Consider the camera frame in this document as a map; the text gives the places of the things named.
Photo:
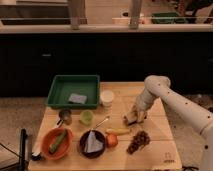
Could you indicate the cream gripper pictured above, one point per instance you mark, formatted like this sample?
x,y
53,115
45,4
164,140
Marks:
x,y
139,115

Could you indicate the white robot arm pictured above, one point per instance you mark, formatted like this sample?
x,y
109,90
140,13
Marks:
x,y
196,116

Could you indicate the brown crumb pile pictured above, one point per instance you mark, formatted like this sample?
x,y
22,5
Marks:
x,y
140,140

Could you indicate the yellow banana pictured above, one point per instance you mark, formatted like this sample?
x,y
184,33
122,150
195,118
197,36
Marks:
x,y
117,132

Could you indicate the metal spoon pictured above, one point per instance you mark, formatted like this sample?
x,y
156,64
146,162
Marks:
x,y
100,123

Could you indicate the white paper cup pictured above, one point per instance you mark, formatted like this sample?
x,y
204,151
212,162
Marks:
x,y
107,97

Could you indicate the orange fruit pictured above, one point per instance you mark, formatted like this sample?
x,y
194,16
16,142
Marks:
x,y
111,140

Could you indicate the dark bowl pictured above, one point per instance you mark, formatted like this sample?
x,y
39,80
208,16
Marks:
x,y
82,143

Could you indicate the grey folded cloth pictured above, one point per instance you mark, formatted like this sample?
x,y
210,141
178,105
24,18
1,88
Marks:
x,y
92,143

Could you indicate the grey sponge in tray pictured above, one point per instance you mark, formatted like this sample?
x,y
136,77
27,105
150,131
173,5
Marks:
x,y
77,98

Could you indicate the green plastic tray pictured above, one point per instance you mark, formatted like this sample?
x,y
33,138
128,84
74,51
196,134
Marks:
x,y
63,86

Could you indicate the metal measuring cup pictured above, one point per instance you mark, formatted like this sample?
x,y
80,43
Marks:
x,y
64,117

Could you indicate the orange bowl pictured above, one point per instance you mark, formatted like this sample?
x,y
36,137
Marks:
x,y
49,139

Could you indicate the green cucumber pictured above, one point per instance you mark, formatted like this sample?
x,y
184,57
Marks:
x,y
57,142

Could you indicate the green background bin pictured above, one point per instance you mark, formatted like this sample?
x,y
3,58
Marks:
x,y
167,18

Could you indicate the black pole stand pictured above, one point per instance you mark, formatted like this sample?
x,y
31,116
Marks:
x,y
23,138

